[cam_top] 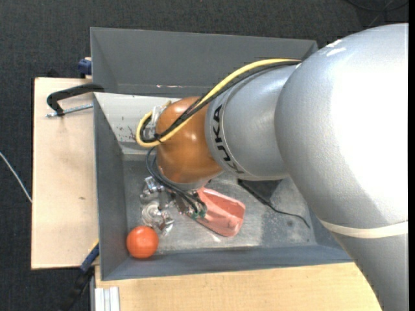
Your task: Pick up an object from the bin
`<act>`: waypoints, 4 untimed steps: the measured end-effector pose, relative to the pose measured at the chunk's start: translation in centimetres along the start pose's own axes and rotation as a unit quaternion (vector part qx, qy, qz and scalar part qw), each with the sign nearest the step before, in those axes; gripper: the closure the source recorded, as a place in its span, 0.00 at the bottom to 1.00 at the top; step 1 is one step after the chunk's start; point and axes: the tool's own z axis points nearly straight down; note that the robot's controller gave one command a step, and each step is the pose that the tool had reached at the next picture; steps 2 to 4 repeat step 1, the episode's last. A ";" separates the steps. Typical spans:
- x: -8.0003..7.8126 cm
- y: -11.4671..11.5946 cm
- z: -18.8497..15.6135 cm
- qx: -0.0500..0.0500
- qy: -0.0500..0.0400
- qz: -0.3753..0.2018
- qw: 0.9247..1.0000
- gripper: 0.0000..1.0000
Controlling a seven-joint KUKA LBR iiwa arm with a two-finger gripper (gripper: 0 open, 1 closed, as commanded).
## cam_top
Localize grey metal bin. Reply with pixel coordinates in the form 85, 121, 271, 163
89, 27, 355, 282

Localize pale wood flat board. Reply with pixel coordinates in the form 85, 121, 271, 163
30, 76, 100, 270

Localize salmon pink curved block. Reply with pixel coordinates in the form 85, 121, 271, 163
195, 187, 246, 238

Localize clear glass cup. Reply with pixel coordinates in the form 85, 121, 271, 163
141, 202, 163, 227

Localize orange ball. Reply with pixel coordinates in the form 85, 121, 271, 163
126, 225, 160, 260

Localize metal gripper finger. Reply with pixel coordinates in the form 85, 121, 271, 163
157, 205, 176, 237
139, 176, 166, 203

